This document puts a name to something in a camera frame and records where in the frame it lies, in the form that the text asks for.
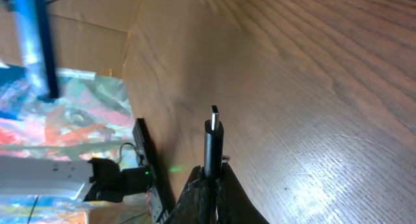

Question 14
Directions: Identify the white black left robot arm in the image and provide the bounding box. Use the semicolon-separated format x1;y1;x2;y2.
1;156;152;203

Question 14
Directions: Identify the blue Galaxy smartphone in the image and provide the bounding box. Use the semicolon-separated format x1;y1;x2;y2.
9;0;60;99

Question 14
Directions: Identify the black USB charging cable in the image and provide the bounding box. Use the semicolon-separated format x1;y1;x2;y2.
203;105;225;224

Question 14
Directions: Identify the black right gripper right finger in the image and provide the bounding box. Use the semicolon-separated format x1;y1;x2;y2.
217;162;268;224

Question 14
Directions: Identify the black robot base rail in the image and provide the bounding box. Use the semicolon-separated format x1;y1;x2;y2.
133;118;176;223

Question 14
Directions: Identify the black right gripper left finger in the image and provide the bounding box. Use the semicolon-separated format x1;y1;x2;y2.
164;166;205;224

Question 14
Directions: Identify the colourful painted sheet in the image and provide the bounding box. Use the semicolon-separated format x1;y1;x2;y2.
1;64;151;223

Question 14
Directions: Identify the brown cardboard sheet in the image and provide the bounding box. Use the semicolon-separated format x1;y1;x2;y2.
0;0;144;79

